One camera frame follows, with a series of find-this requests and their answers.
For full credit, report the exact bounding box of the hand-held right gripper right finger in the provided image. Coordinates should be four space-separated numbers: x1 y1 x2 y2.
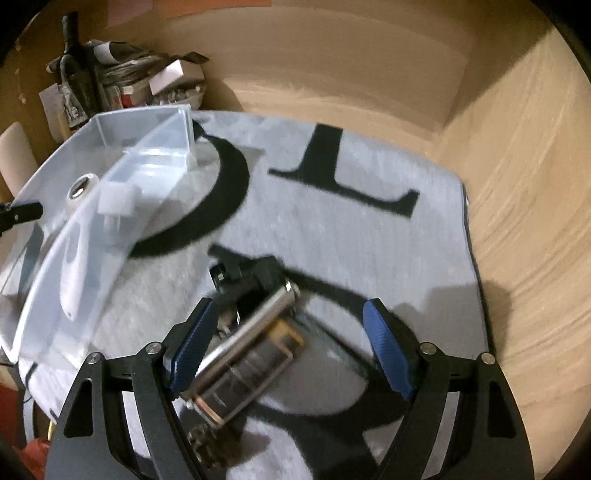
362 298 536 480

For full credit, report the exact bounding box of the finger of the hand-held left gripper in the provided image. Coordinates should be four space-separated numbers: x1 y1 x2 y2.
0 202 44 236

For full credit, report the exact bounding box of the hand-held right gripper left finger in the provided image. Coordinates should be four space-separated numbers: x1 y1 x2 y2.
46 298 218 480

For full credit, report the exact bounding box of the white handheld massager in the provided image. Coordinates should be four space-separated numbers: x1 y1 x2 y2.
59 173 101 320

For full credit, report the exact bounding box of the white plastic cap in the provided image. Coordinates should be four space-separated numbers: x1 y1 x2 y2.
98 180 141 232

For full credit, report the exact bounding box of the small black cylindrical device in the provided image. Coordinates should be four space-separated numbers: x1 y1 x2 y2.
209 255 287 305

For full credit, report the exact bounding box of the clear plastic storage box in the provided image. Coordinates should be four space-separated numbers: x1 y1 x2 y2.
0 104 200 365

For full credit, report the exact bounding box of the cream humidifier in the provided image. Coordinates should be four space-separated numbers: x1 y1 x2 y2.
0 122 38 197

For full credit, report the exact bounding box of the white paper note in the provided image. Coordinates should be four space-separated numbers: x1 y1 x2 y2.
39 85 70 139

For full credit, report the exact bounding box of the grey mat with black letters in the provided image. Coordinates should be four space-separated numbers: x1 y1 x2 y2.
0 110 490 480

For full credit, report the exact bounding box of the dark wine bottle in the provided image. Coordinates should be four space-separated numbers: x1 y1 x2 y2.
59 13 100 116

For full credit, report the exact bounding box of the stack of books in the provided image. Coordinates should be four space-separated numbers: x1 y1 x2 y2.
92 46 208 109

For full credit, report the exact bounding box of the rolled magazine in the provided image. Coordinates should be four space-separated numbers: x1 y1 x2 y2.
92 41 153 65

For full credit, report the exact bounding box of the red cloth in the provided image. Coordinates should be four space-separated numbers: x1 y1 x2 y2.
21 438 51 480

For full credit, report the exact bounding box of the small white box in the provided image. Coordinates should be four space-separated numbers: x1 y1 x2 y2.
148 60 205 95

